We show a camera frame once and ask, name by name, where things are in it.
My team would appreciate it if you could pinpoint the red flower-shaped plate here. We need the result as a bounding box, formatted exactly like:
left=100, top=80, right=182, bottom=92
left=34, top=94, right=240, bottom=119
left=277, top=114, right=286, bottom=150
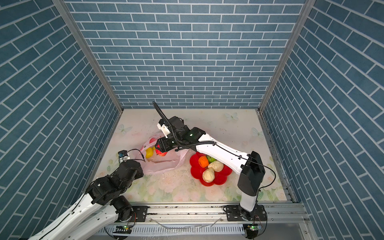
left=189, top=152, right=232, bottom=187

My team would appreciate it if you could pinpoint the orange fake fruit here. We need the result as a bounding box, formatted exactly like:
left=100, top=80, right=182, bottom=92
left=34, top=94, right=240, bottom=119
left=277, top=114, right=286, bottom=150
left=198, top=156, right=210, bottom=168

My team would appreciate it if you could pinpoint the pink plastic bag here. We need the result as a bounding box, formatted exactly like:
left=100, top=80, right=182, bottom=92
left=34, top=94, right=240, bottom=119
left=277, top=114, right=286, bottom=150
left=140, top=132, right=189, bottom=175

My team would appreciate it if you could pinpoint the beige fake fruit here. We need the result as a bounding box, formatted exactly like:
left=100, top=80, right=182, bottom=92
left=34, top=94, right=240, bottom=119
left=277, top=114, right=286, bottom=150
left=208, top=161, right=224, bottom=172
left=202, top=169, right=215, bottom=183

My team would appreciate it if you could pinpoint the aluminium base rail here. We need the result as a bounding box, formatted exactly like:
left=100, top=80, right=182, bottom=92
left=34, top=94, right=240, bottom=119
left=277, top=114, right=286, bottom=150
left=52, top=202, right=319, bottom=240

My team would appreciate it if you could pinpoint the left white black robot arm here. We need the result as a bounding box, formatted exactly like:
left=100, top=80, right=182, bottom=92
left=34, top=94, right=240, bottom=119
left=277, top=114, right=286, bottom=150
left=29, top=160, right=144, bottom=240

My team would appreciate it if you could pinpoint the metal corner post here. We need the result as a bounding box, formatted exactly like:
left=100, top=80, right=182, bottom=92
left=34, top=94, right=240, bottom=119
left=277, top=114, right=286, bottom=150
left=51, top=0, right=124, bottom=114
left=258, top=0, right=317, bottom=113

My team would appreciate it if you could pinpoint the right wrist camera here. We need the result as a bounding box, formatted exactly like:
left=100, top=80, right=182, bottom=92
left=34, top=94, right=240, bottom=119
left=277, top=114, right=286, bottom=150
left=157, top=123, right=171, bottom=138

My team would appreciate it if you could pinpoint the red fake strawberry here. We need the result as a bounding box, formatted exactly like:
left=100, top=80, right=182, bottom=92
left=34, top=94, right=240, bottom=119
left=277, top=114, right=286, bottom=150
left=156, top=149, right=167, bottom=157

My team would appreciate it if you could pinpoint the yellow fake lemon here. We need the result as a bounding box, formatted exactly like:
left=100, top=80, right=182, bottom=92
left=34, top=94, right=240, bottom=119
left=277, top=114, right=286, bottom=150
left=146, top=147, right=154, bottom=159

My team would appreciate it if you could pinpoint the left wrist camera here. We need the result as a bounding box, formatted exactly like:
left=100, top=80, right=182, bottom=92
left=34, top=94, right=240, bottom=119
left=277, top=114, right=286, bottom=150
left=118, top=150, right=130, bottom=164

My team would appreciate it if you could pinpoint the green fake kiwi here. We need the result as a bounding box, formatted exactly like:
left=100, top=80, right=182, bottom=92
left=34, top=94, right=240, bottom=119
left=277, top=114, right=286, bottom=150
left=206, top=156, right=216, bottom=163

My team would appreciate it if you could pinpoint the left metal corner post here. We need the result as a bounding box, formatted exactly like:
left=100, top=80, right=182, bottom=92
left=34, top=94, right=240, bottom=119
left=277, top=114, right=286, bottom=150
left=51, top=0, right=124, bottom=114

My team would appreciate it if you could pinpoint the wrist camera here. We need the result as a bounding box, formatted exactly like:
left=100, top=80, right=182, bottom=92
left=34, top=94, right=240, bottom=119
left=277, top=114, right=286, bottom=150
left=157, top=123, right=171, bottom=138
left=118, top=150, right=130, bottom=164

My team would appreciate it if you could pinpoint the right metal corner post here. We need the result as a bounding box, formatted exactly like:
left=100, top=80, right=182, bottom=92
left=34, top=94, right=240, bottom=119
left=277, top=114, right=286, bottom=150
left=258, top=0, right=317, bottom=113

